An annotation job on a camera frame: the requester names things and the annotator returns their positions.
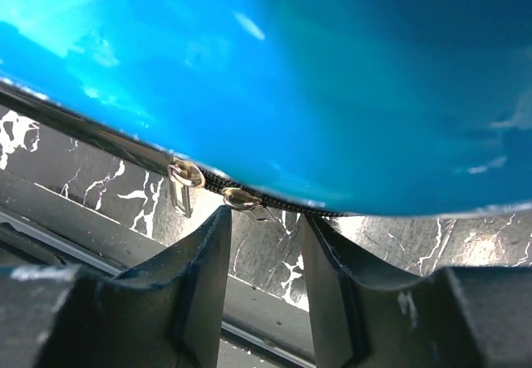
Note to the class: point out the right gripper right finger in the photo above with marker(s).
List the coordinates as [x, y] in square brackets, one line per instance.
[364, 312]

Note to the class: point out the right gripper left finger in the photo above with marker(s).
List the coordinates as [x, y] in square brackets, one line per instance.
[164, 312]

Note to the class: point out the silver zipper pull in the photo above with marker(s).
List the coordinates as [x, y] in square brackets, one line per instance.
[183, 175]
[244, 202]

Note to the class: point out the blue hard-shell suitcase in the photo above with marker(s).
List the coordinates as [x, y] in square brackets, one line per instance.
[382, 107]

